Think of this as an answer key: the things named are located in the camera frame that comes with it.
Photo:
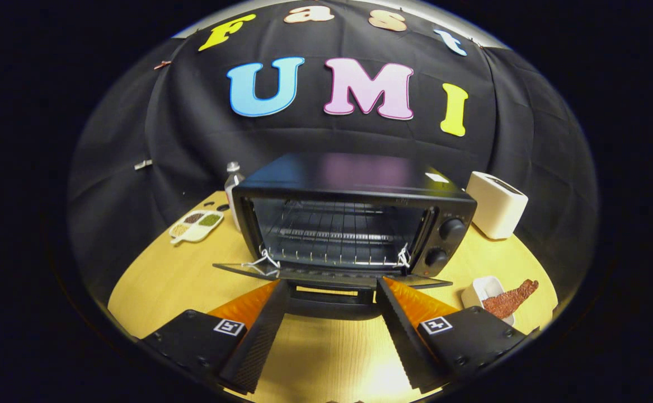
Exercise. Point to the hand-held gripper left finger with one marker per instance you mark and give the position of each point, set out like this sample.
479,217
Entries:
262,336

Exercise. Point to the silver metal clip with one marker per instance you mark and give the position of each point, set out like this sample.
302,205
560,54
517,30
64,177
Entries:
142,164

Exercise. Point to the black backdrop cloth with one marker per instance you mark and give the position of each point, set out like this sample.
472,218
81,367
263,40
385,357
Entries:
527,123

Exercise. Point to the clear plastic bottle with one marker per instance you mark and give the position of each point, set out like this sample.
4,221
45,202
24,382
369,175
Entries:
232,184

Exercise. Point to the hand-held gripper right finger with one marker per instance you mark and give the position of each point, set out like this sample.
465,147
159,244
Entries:
407,336

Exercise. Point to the brown meat slice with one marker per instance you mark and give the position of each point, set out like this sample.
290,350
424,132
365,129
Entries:
508,302

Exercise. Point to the white divided spice dish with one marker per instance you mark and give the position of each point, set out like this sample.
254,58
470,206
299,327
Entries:
192,230

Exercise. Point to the black toaster oven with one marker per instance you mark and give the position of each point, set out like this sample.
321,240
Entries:
348,173

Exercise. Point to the white rectangular tray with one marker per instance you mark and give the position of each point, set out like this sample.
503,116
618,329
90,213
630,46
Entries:
480,291

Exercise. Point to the white toaster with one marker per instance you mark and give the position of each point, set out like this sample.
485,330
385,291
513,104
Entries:
497,207

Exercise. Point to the copper metal clip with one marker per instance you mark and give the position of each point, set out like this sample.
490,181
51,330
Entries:
162,65

